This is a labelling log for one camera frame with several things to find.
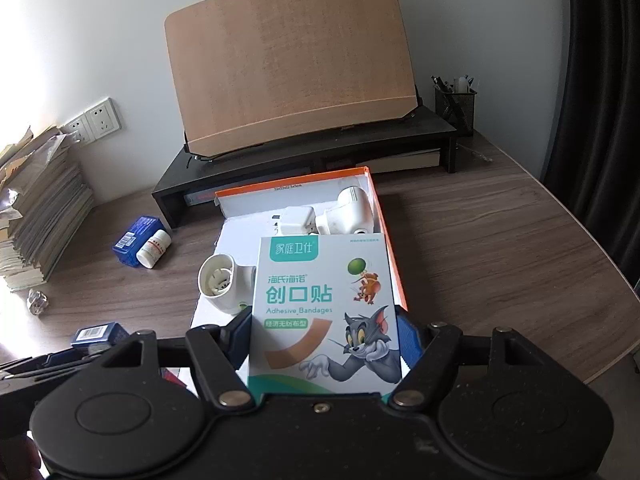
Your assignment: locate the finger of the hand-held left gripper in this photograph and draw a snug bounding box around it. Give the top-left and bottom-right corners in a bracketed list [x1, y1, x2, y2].
[0, 352, 106, 380]

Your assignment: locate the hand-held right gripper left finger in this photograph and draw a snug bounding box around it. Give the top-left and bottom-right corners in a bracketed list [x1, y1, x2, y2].
[105, 307, 256, 412]

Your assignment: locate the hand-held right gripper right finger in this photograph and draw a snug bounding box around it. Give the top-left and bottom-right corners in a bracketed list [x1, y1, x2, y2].
[389, 307, 533, 409]

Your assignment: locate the white cartoon bandage box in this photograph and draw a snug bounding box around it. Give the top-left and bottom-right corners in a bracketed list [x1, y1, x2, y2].
[247, 232, 404, 395]

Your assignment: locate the orange cardboard box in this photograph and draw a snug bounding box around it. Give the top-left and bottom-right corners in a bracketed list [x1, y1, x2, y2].
[190, 165, 412, 376]

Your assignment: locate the person's left hand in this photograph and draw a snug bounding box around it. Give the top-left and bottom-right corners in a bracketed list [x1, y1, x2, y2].
[0, 434, 45, 479]

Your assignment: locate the dark blue small box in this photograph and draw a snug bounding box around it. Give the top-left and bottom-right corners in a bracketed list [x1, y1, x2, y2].
[71, 323, 131, 350]

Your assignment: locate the white round-mouth device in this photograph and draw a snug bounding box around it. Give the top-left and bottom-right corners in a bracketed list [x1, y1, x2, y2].
[198, 253, 257, 315]

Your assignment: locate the crumpled clear plastic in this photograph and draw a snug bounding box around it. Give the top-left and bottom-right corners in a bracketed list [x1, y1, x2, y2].
[27, 288, 50, 316]

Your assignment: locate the white pill bottle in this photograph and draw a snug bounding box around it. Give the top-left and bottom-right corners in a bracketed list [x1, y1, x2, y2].
[135, 228, 173, 269]

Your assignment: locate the white plug adapter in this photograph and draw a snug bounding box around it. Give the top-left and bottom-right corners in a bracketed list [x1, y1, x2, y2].
[271, 204, 317, 237]

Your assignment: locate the white cylindrical handheld device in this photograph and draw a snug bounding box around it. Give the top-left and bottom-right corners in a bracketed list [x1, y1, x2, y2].
[316, 185, 374, 237]

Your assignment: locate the blue medicine box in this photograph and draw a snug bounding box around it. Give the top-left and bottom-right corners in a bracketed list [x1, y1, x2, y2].
[113, 215, 169, 264]

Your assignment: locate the stack of papers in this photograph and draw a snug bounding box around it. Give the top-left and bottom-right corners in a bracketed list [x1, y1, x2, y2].
[0, 126, 96, 292]

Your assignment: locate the beige book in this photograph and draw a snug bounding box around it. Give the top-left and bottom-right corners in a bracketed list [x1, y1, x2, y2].
[371, 147, 443, 174]

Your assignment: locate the black monitor riser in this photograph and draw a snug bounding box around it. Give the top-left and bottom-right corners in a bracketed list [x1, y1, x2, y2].
[152, 104, 459, 229]

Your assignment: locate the black mesh pen holder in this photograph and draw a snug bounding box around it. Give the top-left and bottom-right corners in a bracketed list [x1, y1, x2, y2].
[433, 85, 478, 137]

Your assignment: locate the wooden reading stand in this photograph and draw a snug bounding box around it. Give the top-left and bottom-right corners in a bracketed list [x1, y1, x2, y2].
[164, 0, 420, 160]

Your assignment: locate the white wall socket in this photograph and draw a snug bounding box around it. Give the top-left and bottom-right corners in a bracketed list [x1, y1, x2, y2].
[62, 114, 91, 146]
[83, 98, 123, 141]

